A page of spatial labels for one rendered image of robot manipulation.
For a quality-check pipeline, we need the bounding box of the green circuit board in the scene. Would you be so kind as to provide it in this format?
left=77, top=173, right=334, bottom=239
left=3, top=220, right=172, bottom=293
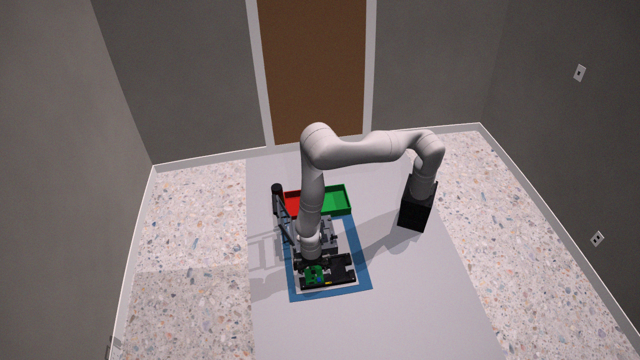
left=304, top=265, right=325, bottom=285

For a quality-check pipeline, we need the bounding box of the green open bin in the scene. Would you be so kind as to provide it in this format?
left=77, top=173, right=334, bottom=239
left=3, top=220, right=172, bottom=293
left=320, top=184, right=352, bottom=217

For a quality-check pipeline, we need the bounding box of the red bin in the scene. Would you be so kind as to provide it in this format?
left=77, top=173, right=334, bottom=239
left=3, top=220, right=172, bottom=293
left=283, top=189, right=301, bottom=220

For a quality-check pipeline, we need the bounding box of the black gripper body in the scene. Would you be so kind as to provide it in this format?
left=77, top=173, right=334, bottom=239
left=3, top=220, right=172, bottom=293
left=301, top=252, right=324, bottom=267

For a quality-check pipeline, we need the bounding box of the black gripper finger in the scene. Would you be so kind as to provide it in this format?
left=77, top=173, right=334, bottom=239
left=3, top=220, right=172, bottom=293
left=315, top=252, right=333, bottom=272
left=293, top=257, right=311, bottom=275

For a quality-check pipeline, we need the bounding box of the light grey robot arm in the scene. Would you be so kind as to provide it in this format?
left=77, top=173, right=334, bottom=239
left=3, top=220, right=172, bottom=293
left=295, top=122, right=446, bottom=260

